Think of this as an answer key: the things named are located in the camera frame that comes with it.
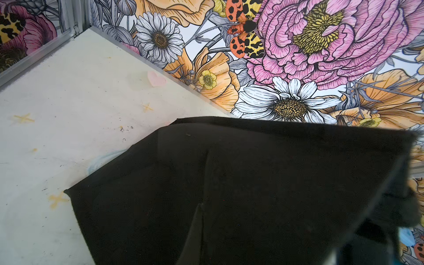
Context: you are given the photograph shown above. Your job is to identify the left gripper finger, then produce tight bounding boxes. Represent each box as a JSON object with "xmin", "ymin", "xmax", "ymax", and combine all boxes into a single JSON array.
[{"xmin": 176, "ymin": 203, "xmax": 204, "ymax": 265}]

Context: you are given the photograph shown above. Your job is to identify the black canvas bag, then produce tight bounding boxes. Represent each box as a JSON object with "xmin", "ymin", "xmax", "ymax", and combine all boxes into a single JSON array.
[{"xmin": 65, "ymin": 117, "xmax": 421, "ymax": 265}]

